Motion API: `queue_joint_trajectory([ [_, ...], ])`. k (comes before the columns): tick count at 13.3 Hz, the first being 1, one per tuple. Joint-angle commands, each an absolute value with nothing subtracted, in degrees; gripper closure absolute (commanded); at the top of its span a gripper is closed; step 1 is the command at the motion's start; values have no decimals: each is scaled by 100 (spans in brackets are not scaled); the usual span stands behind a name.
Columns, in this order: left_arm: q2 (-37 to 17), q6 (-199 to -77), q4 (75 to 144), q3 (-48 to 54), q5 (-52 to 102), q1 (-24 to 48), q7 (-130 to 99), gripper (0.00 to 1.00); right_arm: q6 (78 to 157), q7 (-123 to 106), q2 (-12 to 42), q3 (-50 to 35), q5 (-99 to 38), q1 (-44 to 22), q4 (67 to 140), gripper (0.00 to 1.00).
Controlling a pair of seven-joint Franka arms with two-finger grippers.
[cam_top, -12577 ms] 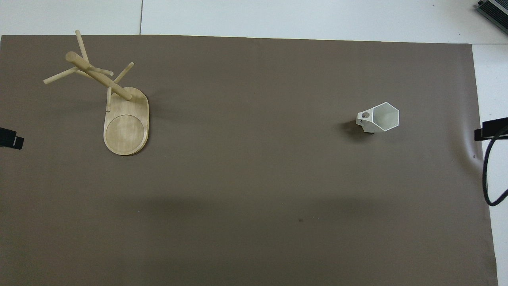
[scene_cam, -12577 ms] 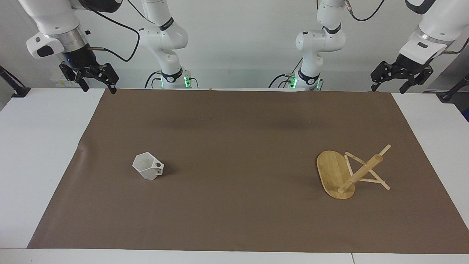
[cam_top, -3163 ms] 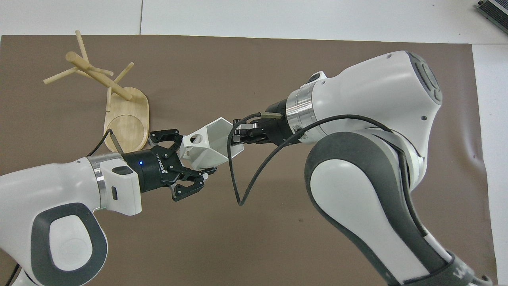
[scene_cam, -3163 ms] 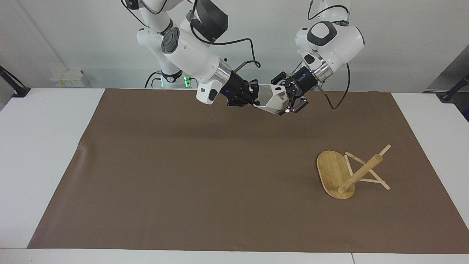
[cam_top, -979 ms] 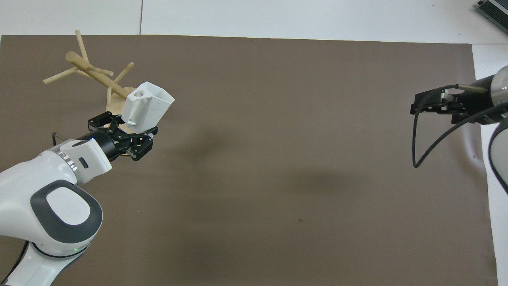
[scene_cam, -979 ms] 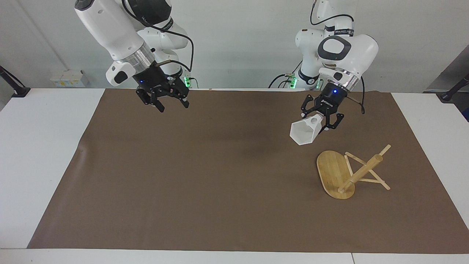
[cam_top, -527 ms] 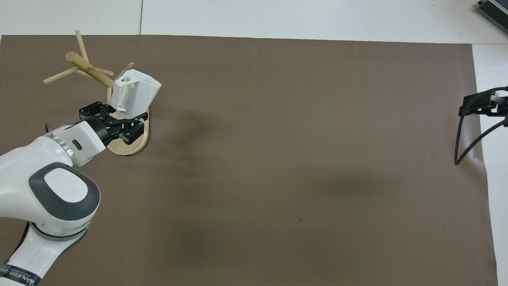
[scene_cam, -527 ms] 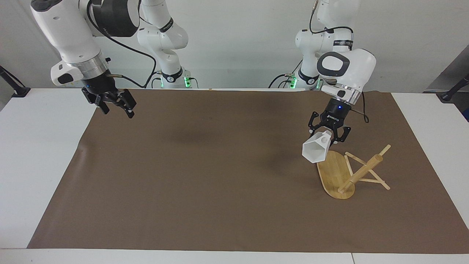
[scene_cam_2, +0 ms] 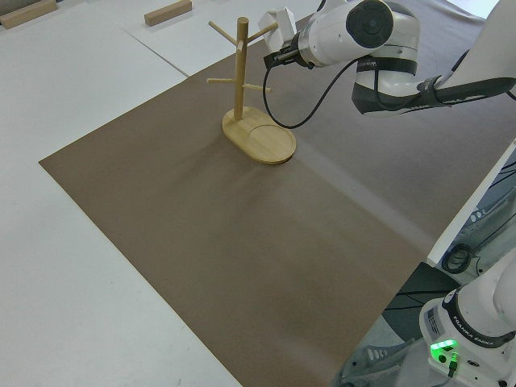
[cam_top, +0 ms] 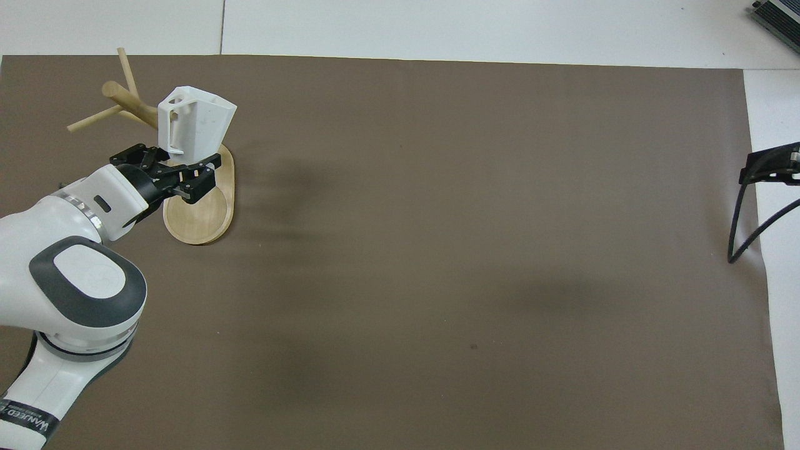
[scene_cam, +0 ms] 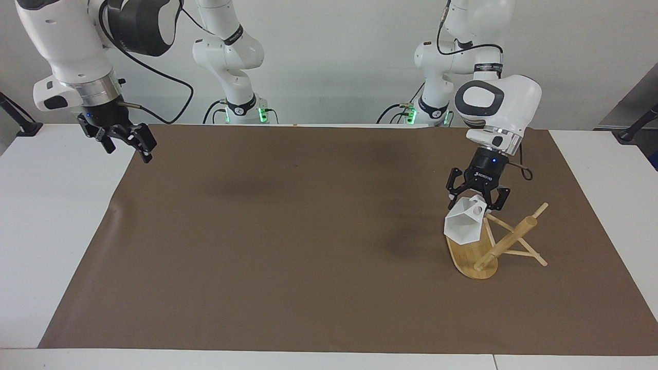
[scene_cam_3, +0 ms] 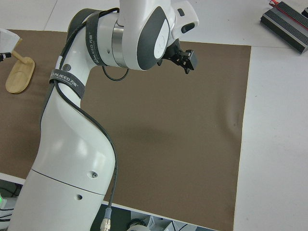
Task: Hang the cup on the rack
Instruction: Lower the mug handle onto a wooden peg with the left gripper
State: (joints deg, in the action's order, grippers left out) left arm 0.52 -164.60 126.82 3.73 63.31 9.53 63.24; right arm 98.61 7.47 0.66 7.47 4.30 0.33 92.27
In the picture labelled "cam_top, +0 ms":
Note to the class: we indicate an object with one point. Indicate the white plastic cup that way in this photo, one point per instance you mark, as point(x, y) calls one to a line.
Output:
point(197, 122)

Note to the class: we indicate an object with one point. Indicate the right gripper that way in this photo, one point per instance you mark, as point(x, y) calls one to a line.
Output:
point(778, 175)

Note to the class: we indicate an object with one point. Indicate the grey metal device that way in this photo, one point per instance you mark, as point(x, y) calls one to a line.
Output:
point(780, 15)

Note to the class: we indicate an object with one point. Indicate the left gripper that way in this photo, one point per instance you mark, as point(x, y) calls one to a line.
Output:
point(156, 184)

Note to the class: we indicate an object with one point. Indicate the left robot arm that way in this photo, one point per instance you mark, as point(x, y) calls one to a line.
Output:
point(87, 281)

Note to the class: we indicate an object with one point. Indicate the wooden cup rack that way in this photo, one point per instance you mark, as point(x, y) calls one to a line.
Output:
point(200, 219)

